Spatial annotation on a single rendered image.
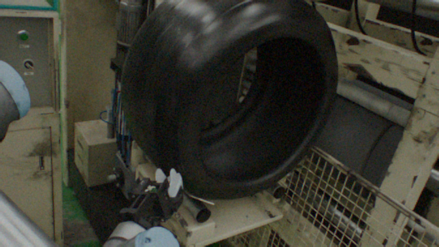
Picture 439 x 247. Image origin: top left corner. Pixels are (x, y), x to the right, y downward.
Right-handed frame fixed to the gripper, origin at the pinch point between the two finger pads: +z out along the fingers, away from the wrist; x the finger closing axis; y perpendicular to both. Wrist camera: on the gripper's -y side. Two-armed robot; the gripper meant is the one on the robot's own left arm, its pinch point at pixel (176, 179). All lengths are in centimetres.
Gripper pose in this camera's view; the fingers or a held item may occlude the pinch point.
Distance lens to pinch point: 92.5
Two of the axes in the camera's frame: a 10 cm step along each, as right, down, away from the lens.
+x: -9.4, 0.4, 3.4
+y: -2.0, -8.7, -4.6
